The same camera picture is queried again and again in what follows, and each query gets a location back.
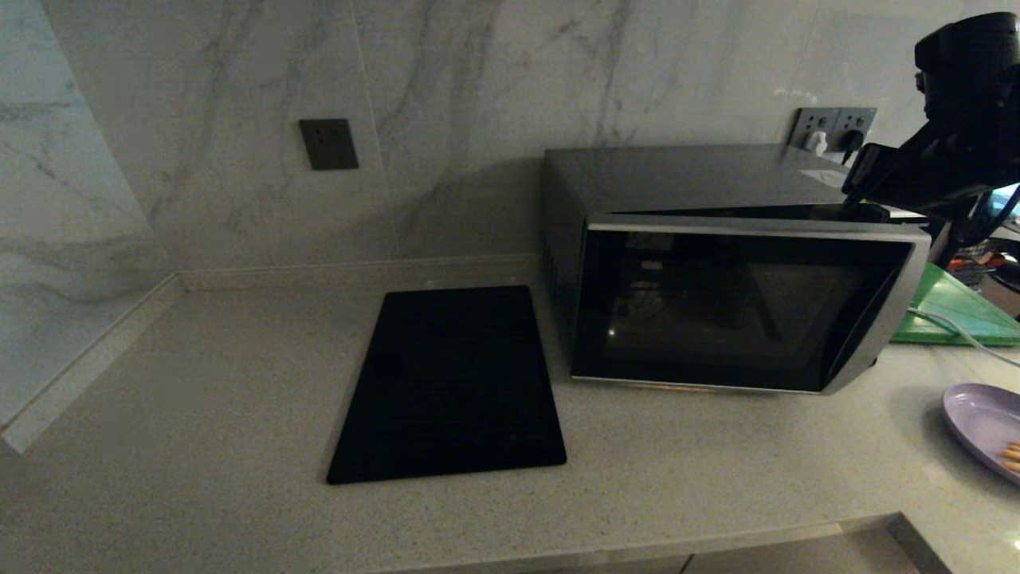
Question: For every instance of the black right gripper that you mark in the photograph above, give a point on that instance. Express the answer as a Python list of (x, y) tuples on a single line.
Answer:
[(876, 175)]

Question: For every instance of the black glass microwave door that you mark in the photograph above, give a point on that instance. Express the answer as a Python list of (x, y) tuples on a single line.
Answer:
[(717, 311)]

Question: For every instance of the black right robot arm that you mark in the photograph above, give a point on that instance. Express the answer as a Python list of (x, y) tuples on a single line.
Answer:
[(968, 72)]

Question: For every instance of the silver black microwave oven body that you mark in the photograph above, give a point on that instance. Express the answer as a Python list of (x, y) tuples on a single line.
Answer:
[(685, 175)]

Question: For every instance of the purple plate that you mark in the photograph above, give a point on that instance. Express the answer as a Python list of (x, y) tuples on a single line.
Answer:
[(980, 418)]

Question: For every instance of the black power plug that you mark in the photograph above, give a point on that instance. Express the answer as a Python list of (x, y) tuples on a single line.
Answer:
[(853, 141)]

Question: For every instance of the white power plug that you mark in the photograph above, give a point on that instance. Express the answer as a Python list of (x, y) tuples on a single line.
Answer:
[(817, 143)]

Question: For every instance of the green cutting board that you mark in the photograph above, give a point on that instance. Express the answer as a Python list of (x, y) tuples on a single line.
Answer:
[(956, 311)]

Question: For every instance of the black induction cooktop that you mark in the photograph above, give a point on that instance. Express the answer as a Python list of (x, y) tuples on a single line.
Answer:
[(454, 383)]

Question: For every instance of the grey wall socket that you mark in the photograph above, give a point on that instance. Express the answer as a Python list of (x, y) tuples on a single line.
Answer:
[(861, 119), (811, 120)]

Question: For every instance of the black partition frame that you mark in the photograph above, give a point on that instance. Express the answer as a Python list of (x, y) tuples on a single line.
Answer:
[(947, 247)]

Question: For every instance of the dark single wall socket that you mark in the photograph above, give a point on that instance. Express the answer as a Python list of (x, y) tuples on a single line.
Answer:
[(328, 144)]

